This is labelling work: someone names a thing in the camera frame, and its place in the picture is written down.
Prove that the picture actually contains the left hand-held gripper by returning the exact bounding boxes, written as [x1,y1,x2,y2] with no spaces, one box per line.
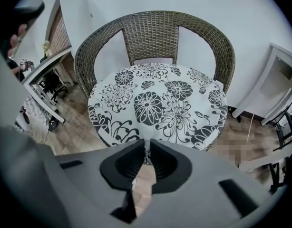
[13,0,46,34]

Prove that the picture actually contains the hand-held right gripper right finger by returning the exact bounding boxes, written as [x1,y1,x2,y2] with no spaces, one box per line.
[149,138,193,195]

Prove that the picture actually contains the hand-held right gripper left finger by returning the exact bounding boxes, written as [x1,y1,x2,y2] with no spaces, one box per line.
[99,139,146,224]

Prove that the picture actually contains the black and white floral cushion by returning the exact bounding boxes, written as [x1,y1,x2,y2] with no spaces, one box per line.
[87,62,229,150]

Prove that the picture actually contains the brown wicker chair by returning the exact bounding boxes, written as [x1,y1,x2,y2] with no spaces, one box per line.
[74,10,236,152]

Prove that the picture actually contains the black office chair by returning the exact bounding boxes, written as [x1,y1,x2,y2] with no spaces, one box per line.
[39,69,68,102]

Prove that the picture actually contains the person's left hand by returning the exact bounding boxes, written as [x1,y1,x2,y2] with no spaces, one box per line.
[7,23,28,59]

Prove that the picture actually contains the pale yellow flowers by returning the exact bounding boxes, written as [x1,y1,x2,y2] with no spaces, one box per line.
[42,40,52,56]

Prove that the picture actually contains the white desk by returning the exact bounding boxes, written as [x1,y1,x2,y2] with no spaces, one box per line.
[21,47,73,124]

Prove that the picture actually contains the small black floor device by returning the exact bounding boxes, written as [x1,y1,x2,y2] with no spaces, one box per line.
[48,118,59,132]

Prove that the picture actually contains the white table with black legs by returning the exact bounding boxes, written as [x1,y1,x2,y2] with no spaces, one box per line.
[240,148,292,192]

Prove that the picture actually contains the black metal stand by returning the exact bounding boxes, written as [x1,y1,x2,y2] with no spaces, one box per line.
[270,94,292,152]

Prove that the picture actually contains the white cabinet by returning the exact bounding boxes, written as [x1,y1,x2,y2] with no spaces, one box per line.
[231,42,292,126]

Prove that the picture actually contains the white cable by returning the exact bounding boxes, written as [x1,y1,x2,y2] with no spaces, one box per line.
[245,114,255,152]

